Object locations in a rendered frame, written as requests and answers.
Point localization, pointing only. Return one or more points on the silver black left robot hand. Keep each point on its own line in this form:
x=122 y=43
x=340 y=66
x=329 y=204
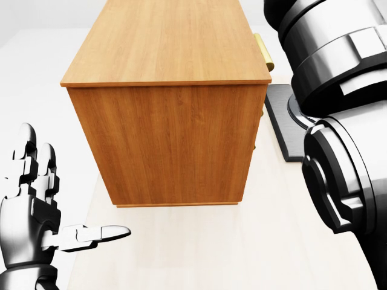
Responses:
x=21 y=223

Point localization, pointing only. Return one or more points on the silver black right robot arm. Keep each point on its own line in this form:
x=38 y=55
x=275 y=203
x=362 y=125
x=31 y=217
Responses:
x=338 y=121

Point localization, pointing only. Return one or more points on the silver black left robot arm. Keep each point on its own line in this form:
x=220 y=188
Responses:
x=27 y=279

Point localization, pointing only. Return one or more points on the wooden cabinet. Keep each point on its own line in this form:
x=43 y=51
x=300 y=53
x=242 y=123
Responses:
x=169 y=127

